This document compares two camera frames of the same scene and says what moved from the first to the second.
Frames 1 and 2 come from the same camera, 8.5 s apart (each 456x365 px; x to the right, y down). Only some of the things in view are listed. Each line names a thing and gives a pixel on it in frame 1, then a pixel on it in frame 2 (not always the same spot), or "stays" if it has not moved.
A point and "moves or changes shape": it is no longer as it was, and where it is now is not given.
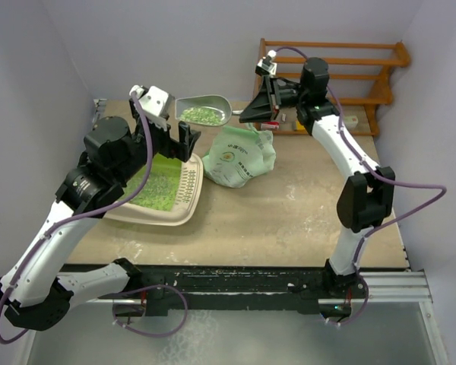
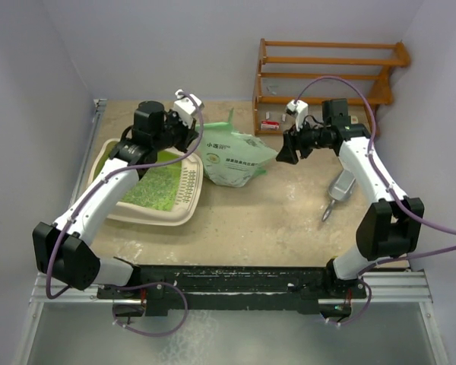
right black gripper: [261, 108] → [288, 153]
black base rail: [299, 287] stays
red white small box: [270, 125] stays
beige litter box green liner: [169, 196] stays
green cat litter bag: [238, 155] moves or changes shape
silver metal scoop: [212, 110] → [340, 188]
